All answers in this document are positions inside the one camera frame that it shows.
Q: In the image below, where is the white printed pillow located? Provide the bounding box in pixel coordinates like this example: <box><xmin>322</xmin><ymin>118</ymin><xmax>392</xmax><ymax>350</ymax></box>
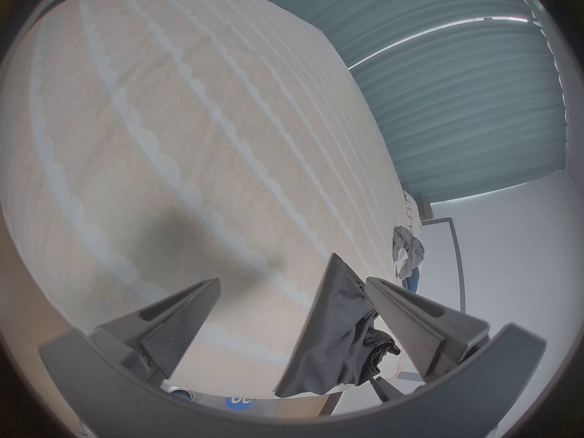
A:
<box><xmin>401</xmin><ymin>190</ymin><xmax>422</xmax><ymax>231</ymax></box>

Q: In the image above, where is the blue-green curtain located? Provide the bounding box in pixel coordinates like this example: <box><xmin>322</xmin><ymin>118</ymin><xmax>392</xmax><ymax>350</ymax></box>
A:
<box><xmin>233</xmin><ymin>0</ymin><xmax>544</xmax><ymax>69</ymax></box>
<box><xmin>351</xmin><ymin>16</ymin><xmax>568</xmax><ymax>204</ymax></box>

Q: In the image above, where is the bed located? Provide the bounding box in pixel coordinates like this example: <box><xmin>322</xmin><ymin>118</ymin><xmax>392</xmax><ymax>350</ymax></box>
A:
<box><xmin>0</xmin><ymin>0</ymin><xmax>466</xmax><ymax>409</ymax></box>

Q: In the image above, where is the pile of clothes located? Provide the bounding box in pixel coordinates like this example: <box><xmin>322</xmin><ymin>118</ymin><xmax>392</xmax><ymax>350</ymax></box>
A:
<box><xmin>392</xmin><ymin>226</ymin><xmax>426</xmax><ymax>293</ymax></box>

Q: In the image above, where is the black T-shirt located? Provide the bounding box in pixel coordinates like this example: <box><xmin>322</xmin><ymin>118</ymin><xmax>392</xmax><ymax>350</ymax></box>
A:
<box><xmin>274</xmin><ymin>253</ymin><xmax>402</xmax><ymax>398</ymax></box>

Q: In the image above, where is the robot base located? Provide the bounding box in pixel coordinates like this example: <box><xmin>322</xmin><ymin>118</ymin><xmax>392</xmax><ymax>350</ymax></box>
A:
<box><xmin>164</xmin><ymin>384</ymin><xmax>329</xmax><ymax>416</ymax></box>

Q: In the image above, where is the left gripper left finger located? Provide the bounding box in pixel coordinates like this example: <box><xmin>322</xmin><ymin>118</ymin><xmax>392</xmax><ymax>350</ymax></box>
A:
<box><xmin>89</xmin><ymin>278</ymin><xmax>222</xmax><ymax>380</ymax></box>

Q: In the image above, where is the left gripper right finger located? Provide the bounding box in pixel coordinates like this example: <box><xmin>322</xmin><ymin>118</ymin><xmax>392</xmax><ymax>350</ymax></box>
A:
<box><xmin>365</xmin><ymin>277</ymin><xmax>491</xmax><ymax>377</ymax></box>

